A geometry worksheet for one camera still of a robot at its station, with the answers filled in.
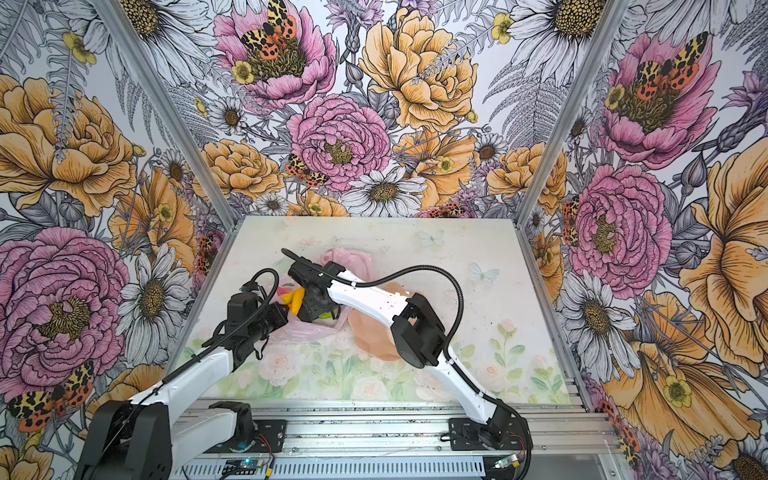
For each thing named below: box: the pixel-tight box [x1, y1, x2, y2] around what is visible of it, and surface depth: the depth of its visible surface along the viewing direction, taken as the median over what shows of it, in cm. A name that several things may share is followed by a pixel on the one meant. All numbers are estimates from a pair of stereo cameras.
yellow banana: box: [282, 287, 305, 316], surface depth 93 cm
